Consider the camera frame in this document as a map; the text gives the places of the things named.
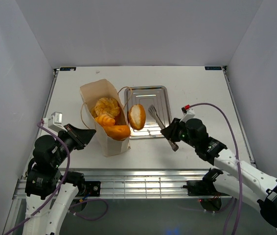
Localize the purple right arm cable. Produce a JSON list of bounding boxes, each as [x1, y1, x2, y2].
[[180, 102, 242, 235]]

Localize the long scored baguette loaf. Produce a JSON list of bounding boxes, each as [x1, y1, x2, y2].
[[103, 125, 131, 141]]

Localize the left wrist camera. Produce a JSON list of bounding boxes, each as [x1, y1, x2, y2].
[[43, 112, 67, 133]]

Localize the beige paper bag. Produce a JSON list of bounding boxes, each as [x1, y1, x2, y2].
[[80, 79, 131, 157]]

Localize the small croissant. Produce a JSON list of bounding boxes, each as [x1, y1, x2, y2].
[[94, 114, 115, 126]]

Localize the round smooth bun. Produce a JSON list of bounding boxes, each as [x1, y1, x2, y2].
[[128, 104, 146, 131]]

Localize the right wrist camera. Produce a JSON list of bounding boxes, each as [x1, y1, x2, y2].
[[180, 105, 195, 123]]

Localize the aluminium table frame rail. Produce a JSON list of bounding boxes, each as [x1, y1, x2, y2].
[[12, 167, 276, 199]]

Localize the sugared flower bun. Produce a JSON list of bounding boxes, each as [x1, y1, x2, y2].
[[94, 97, 120, 118]]

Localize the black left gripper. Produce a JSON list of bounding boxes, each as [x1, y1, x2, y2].
[[51, 122, 97, 166]]

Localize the metal serving tongs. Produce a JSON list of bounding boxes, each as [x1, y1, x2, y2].
[[148, 105, 179, 152]]

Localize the silver metal tray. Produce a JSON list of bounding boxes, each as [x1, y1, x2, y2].
[[124, 86, 172, 139]]

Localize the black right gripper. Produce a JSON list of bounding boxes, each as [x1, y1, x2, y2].
[[160, 118, 198, 148]]

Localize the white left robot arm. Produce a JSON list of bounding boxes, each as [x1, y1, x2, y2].
[[23, 124, 96, 235]]

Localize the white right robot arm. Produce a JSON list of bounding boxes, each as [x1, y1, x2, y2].
[[161, 118, 277, 228]]

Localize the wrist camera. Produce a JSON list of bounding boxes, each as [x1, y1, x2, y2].
[[43, 112, 67, 133], [180, 105, 195, 123]]

